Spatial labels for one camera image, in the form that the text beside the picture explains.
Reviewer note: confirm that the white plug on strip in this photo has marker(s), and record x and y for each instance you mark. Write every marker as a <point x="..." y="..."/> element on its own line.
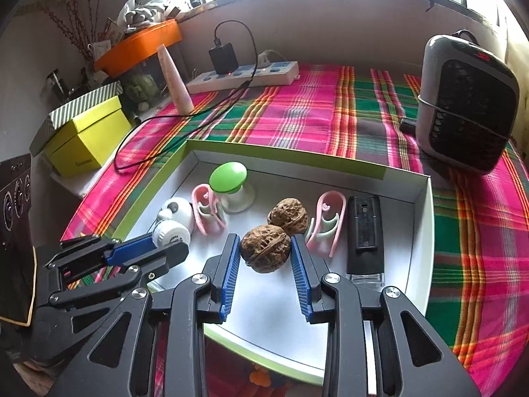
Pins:
<point x="268" y="58"/>

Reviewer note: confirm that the black charger adapter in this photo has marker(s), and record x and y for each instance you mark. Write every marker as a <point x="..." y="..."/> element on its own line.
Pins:
<point x="224" y="59"/>

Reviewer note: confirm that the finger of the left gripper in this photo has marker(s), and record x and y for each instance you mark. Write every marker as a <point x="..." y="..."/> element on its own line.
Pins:
<point x="121" y="252"/>
<point x="158" y="262"/>

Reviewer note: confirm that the brown walnut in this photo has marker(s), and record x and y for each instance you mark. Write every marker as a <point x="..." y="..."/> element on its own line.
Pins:
<point x="265" y="248"/>
<point x="290" y="215"/>

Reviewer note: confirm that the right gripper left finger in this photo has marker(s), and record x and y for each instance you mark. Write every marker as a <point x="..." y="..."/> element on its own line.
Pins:
<point x="120" y="357"/>

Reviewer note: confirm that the black rectangular device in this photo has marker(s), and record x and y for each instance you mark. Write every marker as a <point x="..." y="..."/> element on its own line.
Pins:
<point x="365" y="243"/>

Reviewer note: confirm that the orange box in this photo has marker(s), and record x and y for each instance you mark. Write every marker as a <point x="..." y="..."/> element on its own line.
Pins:
<point x="140" y="46"/>

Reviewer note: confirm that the white cardboard box tray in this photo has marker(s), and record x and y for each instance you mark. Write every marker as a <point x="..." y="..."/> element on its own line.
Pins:
<point x="265" y="322"/>

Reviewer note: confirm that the yellow shoe box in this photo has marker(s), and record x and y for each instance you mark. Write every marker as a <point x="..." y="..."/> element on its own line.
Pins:
<point x="85" y="142"/>

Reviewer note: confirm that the pink clip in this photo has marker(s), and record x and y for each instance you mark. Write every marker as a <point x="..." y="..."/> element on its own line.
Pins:
<point x="208" y="210"/>
<point x="323" y="233"/>

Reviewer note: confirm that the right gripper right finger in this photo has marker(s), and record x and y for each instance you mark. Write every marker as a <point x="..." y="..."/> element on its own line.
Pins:
<point x="411" y="359"/>

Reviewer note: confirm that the panda round toy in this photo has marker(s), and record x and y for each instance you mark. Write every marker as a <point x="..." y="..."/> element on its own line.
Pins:
<point x="178" y="209"/>

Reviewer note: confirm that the pink plaid tablecloth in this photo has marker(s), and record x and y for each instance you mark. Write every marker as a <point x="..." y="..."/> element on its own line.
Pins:
<point x="478" y="302"/>

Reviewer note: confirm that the pink cream tube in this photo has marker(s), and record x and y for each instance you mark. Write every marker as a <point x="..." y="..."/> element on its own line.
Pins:
<point x="178" y="92"/>

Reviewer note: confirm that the white round jar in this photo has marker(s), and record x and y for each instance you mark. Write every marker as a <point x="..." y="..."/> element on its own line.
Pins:
<point x="170" y="231"/>

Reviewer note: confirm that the white power strip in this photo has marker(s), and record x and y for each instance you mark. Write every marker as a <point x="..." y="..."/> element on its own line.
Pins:
<point x="276" y="74"/>

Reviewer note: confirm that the grey black mini heater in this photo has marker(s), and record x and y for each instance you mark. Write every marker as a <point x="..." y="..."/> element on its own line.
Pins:
<point x="468" y="102"/>

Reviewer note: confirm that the green mushroom massager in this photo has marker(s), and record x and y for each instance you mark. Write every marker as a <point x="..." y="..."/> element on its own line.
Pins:
<point x="229" y="182"/>

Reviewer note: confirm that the green striped box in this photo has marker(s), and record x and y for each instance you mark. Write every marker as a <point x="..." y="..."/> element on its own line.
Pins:
<point x="60" y="116"/>

